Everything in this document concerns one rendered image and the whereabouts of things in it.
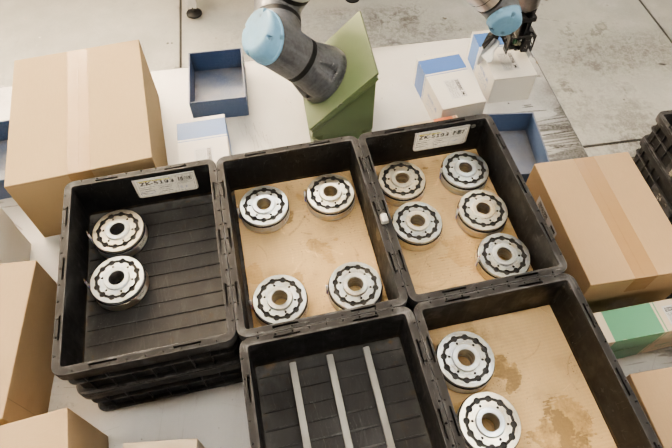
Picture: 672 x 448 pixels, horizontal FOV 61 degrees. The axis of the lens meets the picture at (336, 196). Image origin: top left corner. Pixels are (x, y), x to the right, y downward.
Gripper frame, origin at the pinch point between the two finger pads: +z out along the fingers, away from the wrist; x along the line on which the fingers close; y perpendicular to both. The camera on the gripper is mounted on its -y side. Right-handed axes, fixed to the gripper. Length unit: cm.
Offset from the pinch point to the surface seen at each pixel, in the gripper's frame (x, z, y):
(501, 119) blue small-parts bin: -6.6, 1.2, 20.7
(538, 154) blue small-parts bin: -0.3, 2.9, 32.1
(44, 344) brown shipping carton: -115, -1, 65
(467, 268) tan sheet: -31, -7, 65
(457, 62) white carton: -13.8, -2.7, 1.9
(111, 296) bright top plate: -100, -10, 62
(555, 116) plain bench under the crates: 11.0, 6.1, 17.6
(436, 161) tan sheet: -29.8, -7.0, 37.7
